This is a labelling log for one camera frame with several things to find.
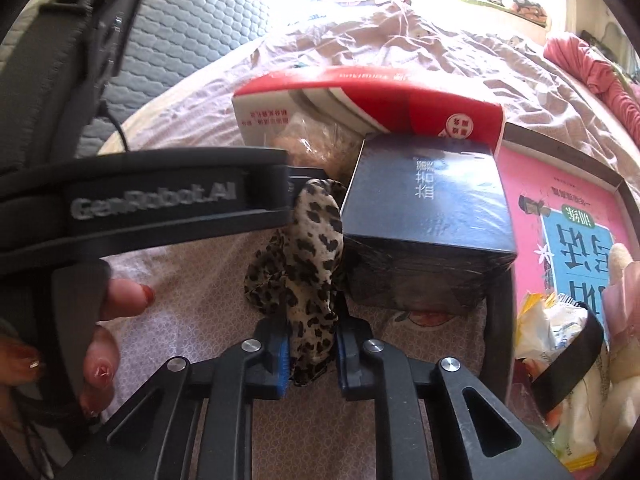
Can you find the person's left hand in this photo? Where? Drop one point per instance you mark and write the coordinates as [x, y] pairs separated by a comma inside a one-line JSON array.
[[125, 295]]

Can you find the lilac printed quilt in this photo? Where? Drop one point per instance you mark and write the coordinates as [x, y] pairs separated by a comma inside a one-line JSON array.
[[400, 40]]

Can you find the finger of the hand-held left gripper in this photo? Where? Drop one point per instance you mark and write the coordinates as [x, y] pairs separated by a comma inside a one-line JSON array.
[[295, 185]]

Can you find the pink quilt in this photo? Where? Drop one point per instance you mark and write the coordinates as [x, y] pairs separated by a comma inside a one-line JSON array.
[[600, 75]]

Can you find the black box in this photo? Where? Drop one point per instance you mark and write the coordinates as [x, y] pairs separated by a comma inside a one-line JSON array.
[[430, 200]]

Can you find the black band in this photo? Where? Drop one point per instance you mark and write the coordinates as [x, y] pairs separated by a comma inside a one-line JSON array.
[[570, 360]]

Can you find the beige bed sheet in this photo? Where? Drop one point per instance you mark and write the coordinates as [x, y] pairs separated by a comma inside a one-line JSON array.
[[165, 105]]

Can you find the yellow white packet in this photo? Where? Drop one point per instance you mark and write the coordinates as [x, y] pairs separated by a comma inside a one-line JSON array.
[[550, 322]]

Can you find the grey quilted headboard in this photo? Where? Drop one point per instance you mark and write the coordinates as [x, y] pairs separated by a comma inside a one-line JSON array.
[[190, 20]]

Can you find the red and white tissue box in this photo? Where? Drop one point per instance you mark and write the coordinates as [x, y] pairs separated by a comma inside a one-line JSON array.
[[400, 100]]

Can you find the leopard print cloth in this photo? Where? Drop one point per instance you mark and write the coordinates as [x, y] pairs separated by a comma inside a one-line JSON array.
[[305, 270]]

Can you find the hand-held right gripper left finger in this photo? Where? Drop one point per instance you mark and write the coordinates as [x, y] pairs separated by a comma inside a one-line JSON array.
[[280, 360]]

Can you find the pink book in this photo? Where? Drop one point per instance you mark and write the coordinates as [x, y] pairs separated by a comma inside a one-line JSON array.
[[530, 185]]

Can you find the patterned pillow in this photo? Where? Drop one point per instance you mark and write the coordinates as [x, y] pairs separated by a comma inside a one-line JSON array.
[[525, 10]]

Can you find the cream teddy bear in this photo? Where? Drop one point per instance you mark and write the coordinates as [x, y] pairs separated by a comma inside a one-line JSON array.
[[622, 270]]

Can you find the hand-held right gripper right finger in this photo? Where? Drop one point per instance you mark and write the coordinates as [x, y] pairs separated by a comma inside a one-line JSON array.
[[344, 360]]

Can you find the peach towel pack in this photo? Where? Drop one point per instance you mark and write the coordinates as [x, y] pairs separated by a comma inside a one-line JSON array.
[[315, 147]]

